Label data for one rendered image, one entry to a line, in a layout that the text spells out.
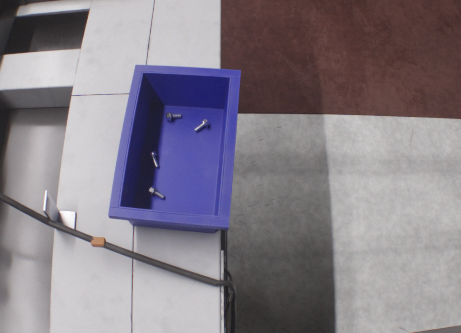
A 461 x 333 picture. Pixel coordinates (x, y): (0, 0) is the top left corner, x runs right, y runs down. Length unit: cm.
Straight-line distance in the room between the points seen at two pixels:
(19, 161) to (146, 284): 33
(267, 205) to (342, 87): 50
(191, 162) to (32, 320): 35
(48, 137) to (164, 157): 23
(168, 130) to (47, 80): 24
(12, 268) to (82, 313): 17
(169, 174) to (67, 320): 27
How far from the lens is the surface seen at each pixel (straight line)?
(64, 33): 111
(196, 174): 83
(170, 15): 101
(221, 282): 77
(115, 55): 96
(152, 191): 81
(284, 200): 174
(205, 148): 85
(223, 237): 124
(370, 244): 174
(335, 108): 192
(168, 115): 86
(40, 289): 88
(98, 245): 77
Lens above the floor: 159
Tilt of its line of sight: 63 degrees down
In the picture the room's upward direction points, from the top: 4 degrees clockwise
